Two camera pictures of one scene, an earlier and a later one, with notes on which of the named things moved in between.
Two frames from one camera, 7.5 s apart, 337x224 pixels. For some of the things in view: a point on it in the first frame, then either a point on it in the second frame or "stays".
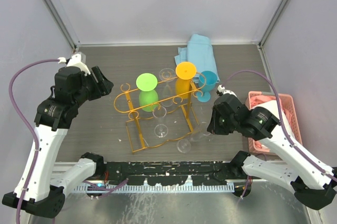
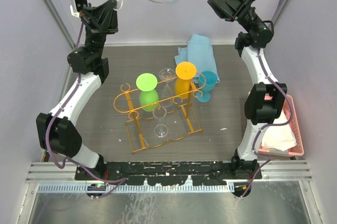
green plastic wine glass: x=147 y=83 stays
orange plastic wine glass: x=185 y=72 stays
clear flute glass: x=160 y=130 stays
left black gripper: x=103 y=86 -> x=101 y=19
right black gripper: x=213 y=126 -> x=226 y=8
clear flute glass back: x=167 y=75 stays
